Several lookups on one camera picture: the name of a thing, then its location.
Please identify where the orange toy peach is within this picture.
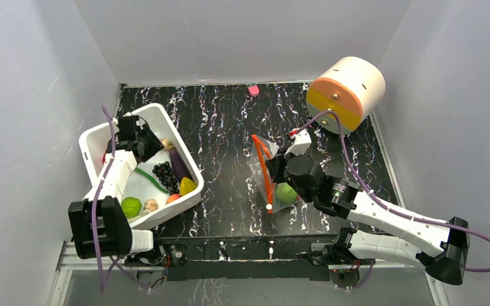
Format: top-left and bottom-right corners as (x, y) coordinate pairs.
(166, 194), (181, 205)

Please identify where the clear zip bag orange zipper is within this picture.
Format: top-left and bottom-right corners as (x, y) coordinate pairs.
(249, 135), (301, 214)

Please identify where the green toy custard apple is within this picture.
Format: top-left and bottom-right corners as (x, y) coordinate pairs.
(275, 183), (299, 204)

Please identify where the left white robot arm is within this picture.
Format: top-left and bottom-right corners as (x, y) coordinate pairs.
(68, 115), (165, 265)

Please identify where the beige toy garlic bulb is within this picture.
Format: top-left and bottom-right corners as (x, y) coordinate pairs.
(144, 199), (159, 212)

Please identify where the black toy grape bunch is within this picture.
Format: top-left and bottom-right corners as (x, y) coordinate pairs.
(152, 161), (179, 195)

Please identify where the purple toy eggplant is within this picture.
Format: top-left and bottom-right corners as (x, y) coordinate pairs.
(168, 148), (193, 182)

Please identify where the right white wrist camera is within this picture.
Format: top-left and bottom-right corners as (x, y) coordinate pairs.
(285, 128), (311, 156)

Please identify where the round cream drawer cabinet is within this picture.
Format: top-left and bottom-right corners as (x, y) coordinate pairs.
(306, 57), (386, 135)

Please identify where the yellow toy starfruit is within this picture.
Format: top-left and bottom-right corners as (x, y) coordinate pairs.
(179, 177), (197, 196)

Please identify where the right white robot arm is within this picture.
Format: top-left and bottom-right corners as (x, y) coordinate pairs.
(265, 154), (470, 285)

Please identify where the tan toy garlic bulb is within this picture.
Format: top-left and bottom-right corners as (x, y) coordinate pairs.
(160, 138), (175, 151)

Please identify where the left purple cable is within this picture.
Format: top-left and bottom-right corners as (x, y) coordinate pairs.
(91, 105), (153, 293)

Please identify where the white plastic bin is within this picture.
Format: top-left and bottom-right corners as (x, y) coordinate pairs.
(79, 103), (204, 230)

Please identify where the green toy bean pod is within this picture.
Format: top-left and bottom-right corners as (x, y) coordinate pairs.
(135, 168), (169, 194)

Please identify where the small pink eraser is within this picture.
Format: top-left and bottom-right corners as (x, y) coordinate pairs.
(248, 85), (260, 97)

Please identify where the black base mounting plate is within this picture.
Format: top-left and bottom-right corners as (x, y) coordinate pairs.
(160, 234), (357, 281)

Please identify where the light green toy fruit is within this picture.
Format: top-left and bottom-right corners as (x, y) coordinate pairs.
(121, 197), (143, 219)

